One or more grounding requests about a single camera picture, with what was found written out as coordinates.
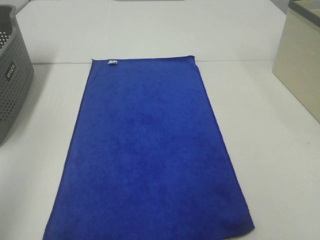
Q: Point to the blue microfibre towel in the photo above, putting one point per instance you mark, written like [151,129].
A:
[147,160]

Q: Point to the grey perforated plastic basket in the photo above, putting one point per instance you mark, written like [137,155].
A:
[16,69]

